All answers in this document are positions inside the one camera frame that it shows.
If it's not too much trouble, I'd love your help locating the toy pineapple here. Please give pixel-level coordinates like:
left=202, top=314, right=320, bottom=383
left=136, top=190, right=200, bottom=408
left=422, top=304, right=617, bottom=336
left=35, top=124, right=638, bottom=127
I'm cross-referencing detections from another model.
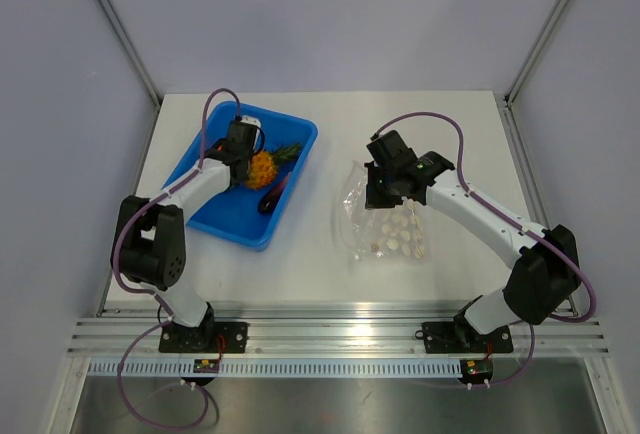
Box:
left=244, top=142, right=303, bottom=190

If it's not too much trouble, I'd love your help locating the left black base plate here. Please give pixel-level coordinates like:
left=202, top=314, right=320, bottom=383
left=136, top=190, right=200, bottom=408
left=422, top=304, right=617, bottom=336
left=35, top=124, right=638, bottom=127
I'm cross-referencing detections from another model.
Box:
left=158, top=321, right=248, bottom=354

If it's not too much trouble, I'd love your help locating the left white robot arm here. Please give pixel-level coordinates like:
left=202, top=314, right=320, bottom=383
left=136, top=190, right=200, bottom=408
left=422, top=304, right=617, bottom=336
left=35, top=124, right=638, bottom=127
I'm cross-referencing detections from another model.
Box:
left=111, top=116, right=264, bottom=355

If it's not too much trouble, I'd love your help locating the white slotted cable duct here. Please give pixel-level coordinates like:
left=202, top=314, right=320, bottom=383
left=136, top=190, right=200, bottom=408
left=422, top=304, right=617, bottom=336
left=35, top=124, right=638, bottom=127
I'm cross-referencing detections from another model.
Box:
left=88, top=358, right=461, bottom=379

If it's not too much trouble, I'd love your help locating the small circuit board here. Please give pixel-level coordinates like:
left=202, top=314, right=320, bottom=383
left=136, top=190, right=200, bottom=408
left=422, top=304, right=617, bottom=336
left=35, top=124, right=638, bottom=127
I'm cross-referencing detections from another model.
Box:
left=193, top=359, right=220, bottom=374
left=460, top=358, right=494, bottom=385

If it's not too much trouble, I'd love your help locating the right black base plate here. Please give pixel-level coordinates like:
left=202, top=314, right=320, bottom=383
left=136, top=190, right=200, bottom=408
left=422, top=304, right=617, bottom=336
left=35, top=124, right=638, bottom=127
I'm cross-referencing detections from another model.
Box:
left=414, top=321, right=514, bottom=354

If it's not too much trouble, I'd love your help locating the clear zip top bag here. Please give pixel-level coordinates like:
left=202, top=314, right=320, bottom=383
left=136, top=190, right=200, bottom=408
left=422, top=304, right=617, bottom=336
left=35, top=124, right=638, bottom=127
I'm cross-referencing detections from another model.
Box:
left=332, top=161, right=430, bottom=263

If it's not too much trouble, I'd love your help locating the left small circuit board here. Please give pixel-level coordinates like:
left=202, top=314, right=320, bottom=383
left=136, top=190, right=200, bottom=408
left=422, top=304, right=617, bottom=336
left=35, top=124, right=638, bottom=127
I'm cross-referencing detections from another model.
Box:
left=193, top=359, right=220, bottom=374

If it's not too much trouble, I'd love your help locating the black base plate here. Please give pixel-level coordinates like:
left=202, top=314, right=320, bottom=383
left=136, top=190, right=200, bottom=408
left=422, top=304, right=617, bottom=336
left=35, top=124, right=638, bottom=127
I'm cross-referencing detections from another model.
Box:
left=414, top=321, right=514, bottom=354
left=158, top=321, right=248, bottom=354

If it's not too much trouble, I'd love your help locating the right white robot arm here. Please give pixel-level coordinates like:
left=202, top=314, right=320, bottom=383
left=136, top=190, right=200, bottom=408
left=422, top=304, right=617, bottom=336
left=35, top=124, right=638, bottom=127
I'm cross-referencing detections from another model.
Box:
left=365, top=151, right=585, bottom=353

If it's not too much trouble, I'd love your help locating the dark purple toy eggplant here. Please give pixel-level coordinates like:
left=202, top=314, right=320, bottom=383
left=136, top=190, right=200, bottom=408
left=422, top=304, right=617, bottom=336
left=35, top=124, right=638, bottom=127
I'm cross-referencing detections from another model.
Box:
left=257, top=173, right=291, bottom=215

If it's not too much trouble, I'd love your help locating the aluminium rail frame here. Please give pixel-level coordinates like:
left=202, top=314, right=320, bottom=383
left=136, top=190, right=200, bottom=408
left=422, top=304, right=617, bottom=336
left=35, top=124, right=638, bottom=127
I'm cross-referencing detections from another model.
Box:
left=67, top=301, right=610, bottom=359

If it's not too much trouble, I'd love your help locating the blue plastic bin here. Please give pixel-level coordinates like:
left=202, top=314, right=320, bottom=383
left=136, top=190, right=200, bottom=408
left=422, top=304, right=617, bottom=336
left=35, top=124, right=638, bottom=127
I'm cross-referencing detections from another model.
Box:
left=164, top=101, right=318, bottom=251

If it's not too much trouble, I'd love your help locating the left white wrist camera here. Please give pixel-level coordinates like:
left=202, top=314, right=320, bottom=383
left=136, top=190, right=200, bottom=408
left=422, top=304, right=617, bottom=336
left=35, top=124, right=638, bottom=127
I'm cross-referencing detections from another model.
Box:
left=240, top=115, right=265, bottom=154

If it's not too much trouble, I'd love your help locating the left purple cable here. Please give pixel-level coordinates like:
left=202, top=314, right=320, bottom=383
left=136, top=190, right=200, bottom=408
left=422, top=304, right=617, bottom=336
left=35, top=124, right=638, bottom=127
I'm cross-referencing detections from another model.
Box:
left=112, top=87, right=244, bottom=426

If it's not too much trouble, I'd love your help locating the right small circuit board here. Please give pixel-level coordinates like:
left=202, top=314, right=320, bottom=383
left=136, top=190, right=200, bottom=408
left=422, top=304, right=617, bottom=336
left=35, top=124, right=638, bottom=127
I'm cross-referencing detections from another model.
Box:
left=460, top=358, right=494, bottom=385

